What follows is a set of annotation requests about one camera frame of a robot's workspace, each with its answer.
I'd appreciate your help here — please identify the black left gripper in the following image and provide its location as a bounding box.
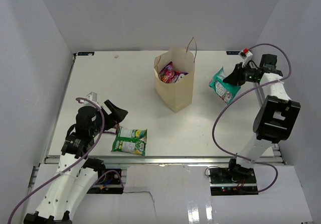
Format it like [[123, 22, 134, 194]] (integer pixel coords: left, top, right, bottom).
[[90, 99, 127, 136]]

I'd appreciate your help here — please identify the teal snack packet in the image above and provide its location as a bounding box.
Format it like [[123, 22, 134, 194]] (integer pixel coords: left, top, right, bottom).
[[209, 67, 241, 104]]

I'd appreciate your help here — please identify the red purple candy bag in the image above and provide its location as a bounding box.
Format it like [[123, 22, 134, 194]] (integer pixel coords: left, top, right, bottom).
[[158, 62, 188, 84]]

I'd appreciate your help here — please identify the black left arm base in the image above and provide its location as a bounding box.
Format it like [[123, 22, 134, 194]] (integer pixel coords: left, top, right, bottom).
[[87, 169, 123, 194]]

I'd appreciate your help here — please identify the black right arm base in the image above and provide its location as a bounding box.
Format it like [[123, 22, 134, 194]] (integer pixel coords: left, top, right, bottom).
[[204, 166, 258, 196]]

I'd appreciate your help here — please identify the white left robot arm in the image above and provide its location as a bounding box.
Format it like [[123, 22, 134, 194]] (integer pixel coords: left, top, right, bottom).
[[23, 97, 128, 223]]

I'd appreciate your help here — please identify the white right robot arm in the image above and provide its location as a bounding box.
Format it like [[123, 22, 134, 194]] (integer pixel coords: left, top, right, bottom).
[[223, 50, 300, 183]]

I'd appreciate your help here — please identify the green candy bag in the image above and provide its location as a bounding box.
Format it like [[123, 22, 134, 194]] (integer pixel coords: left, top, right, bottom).
[[111, 126, 147, 156]]

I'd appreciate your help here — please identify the brown paper bag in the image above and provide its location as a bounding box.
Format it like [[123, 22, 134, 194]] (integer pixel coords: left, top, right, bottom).
[[153, 46, 197, 113]]

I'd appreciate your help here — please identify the brown chocolate bar wrapper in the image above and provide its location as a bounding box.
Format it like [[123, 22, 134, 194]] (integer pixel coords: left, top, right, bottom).
[[103, 125, 119, 135]]

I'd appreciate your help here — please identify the blue right table label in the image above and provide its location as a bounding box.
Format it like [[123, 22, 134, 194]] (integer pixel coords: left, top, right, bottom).
[[226, 51, 240, 55]]

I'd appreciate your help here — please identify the blue table label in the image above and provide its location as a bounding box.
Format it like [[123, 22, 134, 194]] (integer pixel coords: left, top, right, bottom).
[[226, 51, 240, 55], [77, 52, 95, 56]]

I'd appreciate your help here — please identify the blue left table label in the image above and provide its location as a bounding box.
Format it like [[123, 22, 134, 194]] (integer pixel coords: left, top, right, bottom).
[[77, 52, 95, 56]]

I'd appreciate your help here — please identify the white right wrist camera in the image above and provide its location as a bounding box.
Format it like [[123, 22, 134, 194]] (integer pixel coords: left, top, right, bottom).
[[239, 48, 253, 61]]

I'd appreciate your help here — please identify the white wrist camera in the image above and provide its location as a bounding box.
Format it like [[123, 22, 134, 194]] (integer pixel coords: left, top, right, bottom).
[[239, 48, 253, 61], [85, 92, 97, 103]]

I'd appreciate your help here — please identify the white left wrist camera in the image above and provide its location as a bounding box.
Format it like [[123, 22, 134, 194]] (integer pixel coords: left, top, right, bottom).
[[85, 92, 97, 103]]

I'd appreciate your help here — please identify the aluminium front table rail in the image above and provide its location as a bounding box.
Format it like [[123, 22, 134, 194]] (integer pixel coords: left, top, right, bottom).
[[40, 156, 284, 167]]

